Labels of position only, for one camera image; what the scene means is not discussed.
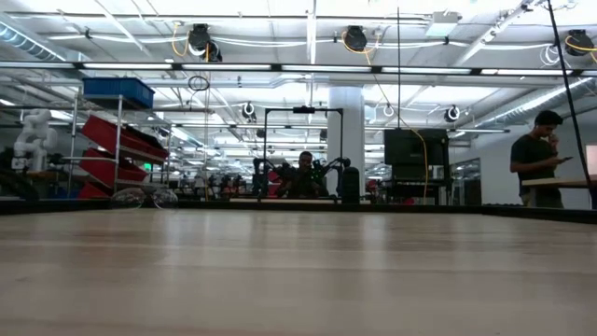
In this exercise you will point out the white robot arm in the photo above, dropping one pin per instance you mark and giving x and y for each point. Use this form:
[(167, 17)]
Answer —
[(35, 135)]

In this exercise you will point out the person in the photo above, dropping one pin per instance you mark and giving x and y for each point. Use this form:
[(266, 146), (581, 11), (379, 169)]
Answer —
[(303, 179), (531, 154)]

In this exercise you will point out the black cylindrical bin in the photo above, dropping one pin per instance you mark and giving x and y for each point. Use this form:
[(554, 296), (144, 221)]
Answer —
[(351, 184)]

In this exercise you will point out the white round pillar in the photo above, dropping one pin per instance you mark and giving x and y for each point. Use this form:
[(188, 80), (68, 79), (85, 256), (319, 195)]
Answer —
[(346, 140)]

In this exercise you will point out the black monitor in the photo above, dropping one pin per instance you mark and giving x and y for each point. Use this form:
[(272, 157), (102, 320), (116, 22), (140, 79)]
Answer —
[(415, 147)]

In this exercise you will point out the thin black hanging rod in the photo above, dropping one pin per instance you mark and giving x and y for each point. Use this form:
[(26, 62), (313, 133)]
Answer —
[(398, 70)]

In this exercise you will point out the red plastic storage bin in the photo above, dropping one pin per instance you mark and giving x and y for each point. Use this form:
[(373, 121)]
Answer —
[(107, 168), (91, 191), (116, 135)]

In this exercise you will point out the blue plastic storage bin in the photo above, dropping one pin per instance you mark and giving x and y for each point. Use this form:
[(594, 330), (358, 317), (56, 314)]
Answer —
[(119, 91)]

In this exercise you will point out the wooden table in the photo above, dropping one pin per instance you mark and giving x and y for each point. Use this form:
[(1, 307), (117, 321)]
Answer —
[(573, 183)]

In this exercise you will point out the black robot station frame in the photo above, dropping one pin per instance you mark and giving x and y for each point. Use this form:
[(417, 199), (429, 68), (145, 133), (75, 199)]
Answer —
[(303, 109)]

